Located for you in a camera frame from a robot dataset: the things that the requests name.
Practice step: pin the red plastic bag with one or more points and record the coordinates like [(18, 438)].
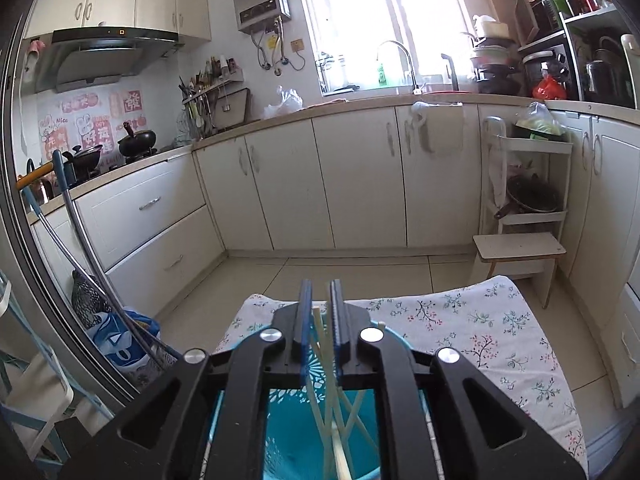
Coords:
[(549, 89)]

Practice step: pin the bunch of wooden chopsticks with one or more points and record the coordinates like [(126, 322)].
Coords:
[(350, 420)]

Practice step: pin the blue shopping bag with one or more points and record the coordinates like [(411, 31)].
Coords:
[(120, 342)]

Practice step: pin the white plastic bag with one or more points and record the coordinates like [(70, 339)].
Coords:
[(282, 105)]

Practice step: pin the chrome arched faucet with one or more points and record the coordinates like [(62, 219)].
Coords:
[(407, 57)]

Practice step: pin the bag of green vegetables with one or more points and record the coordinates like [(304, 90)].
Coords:
[(540, 122)]

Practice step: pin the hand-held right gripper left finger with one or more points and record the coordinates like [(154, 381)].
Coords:
[(305, 325)]

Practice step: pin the cream and blue shelf rack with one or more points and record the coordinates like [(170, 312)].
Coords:
[(35, 390)]

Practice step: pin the range hood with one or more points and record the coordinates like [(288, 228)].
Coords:
[(100, 55)]

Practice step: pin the dark straight faucet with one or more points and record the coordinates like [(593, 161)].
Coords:
[(452, 72)]

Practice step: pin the wall utensil rack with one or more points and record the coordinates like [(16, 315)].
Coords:
[(200, 90)]

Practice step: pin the black mesh bag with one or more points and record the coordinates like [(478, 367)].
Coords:
[(90, 300)]

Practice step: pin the black toaster oven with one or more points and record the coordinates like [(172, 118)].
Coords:
[(555, 62)]

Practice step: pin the white electric kettle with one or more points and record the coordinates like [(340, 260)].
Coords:
[(631, 70)]

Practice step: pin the green box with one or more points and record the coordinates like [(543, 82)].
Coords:
[(560, 5)]

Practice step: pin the small wooden stool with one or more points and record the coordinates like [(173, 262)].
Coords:
[(520, 247)]

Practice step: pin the kitchen window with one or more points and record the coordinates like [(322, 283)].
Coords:
[(390, 10)]

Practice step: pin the cream kitchen base cabinets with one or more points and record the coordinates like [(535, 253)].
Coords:
[(350, 175)]

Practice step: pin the white hanging trash bin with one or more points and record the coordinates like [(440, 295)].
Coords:
[(442, 127)]

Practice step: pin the teal perforated plastic basket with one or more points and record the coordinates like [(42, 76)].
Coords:
[(285, 430)]

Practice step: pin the narrow white cart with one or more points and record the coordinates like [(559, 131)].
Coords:
[(560, 150)]

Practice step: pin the white counter rack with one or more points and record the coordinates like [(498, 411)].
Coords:
[(570, 50)]

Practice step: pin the black lidded pot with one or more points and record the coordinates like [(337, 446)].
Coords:
[(82, 160)]

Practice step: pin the pink wall stickers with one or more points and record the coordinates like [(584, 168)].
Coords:
[(90, 125)]

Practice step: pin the black kettle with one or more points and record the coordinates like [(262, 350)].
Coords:
[(602, 77)]

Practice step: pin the pink hanging cloth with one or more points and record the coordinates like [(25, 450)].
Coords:
[(35, 55)]

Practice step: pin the pale cutting board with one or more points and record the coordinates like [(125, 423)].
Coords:
[(232, 107)]

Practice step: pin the green dish soap bottle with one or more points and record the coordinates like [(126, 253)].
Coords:
[(383, 75)]

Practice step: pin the black stove wok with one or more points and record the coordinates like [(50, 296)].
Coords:
[(137, 142)]

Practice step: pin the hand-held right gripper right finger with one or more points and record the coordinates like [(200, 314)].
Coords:
[(340, 325)]

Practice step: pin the stack of pots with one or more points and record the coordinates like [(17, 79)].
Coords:
[(495, 65)]

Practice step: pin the white container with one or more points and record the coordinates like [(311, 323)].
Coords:
[(490, 27)]

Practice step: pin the blue dustpan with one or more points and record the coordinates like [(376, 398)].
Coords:
[(31, 199)]

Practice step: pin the wall socket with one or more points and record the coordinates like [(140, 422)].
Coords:
[(298, 45)]

